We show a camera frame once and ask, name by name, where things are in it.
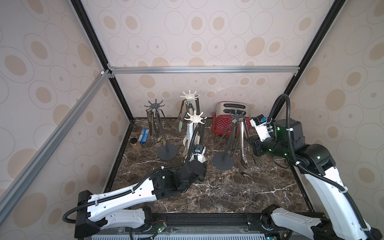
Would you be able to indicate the serrated steel tongs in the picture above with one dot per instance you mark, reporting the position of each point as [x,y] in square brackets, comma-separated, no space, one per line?
[229,129]

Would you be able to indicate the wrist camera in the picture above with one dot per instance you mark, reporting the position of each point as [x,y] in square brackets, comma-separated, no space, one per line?
[261,126]
[199,153]

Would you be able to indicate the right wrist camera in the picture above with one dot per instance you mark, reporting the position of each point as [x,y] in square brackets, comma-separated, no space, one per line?
[261,126]

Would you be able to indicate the diagonal aluminium bar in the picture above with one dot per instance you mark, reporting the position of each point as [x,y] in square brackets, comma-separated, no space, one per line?
[23,181]

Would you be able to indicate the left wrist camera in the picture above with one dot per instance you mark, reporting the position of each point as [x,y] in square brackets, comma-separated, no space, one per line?
[199,153]

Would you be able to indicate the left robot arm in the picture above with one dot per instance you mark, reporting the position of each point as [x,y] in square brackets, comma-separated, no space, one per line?
[113,209]

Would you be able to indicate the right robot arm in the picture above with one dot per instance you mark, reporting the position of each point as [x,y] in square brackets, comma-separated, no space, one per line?
[317,165]

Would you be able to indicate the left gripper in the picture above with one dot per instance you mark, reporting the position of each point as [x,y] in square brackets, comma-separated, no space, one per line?
[203,172]

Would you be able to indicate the white utensil rack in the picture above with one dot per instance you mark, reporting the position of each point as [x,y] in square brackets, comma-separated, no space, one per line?
[194,139]
[196,119]

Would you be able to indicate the black tongs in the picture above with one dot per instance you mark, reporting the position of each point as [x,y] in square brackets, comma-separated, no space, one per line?
[202,131]

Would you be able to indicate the red white toaster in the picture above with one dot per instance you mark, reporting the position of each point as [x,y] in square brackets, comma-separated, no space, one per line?
[222,115]

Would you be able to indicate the thin steel tongs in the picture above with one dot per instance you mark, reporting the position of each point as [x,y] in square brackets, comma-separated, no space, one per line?
[159,129]

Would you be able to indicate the small steel tongs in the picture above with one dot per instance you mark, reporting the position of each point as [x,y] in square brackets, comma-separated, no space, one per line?
[186,140]

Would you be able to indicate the horizontal aluminium bar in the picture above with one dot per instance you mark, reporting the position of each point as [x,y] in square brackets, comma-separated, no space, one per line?
[205,70]

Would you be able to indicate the dark grey rack back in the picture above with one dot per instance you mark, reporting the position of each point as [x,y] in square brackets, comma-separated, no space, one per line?
[222,160]

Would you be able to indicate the brown spice jar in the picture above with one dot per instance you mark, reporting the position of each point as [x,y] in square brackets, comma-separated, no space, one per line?
[135,143]

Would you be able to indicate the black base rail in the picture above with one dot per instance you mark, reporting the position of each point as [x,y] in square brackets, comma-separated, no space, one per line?
[210,222]

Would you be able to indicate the dark grey utensil rack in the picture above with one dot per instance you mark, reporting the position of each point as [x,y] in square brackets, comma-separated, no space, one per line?
[168,151]

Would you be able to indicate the green tongs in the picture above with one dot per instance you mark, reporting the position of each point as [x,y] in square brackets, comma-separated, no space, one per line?
[186,108]

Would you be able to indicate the blue small package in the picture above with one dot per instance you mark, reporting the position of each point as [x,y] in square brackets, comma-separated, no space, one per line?
[144,135]

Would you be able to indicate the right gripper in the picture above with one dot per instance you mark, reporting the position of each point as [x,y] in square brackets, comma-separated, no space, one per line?
[255,145]

